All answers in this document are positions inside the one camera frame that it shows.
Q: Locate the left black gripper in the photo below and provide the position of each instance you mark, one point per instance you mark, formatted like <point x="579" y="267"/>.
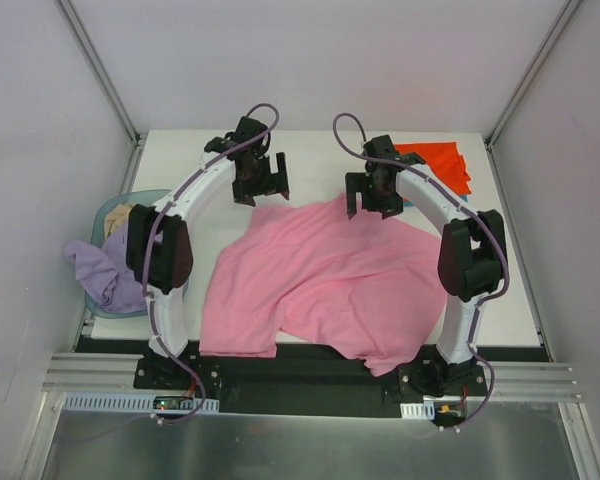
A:
<point x="261" y="185"/>

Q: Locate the teal plastic basket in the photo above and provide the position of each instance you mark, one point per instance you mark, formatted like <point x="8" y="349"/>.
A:
<point x="99" y="237"/>

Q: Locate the pink t shirt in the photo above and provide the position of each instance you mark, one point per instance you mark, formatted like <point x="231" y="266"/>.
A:
<point x="365" y="286"/>

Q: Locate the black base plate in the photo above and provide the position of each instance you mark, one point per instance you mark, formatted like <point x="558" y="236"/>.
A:
<point x="319" y="400"/>

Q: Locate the left aluminium frame post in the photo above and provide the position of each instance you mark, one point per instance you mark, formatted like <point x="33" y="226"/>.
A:
<point x="77" y="27"/>

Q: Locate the folded orange t shirt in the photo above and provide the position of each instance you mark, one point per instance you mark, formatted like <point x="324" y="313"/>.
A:
<point x="445" y="161"/>

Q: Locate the right aluminium frame post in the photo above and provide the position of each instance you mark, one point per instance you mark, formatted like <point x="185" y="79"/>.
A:
<point x="557" y="29"/>

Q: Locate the left white cable duct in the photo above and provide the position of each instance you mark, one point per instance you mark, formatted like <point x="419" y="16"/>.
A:
<point x="138" y="403"/>

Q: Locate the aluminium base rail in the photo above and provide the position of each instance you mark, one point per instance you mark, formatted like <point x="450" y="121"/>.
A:
<point x="513" y="381"/>

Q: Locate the white cable duct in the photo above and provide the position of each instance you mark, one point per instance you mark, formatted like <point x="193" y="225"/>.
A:
<point x="418" y="411"/>
<point x="138" y="403"/>

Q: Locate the right white cable duct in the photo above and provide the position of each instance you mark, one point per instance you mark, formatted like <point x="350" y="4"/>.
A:
<point x="418" y="411"/>

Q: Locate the aluminium frame post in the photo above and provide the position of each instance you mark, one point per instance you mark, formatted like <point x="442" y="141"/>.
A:
<point x="77" y="27"/>
<point x="557" y="29"/>

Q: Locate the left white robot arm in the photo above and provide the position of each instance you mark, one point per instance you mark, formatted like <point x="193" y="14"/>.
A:
<point x="159" y="250"/>

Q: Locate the beige t shirt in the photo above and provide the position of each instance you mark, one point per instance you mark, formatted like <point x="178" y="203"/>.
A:
<point x="117" y="217"/>

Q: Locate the lavender t shirt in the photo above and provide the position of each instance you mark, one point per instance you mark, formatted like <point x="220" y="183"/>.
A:
<point x="104" y="275"/>

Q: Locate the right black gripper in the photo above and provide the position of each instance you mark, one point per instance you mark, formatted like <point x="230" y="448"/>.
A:
<point x="371" y="194"/>

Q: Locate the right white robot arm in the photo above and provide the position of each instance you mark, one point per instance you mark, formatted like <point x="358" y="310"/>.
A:
<point x="472" y="264"/>

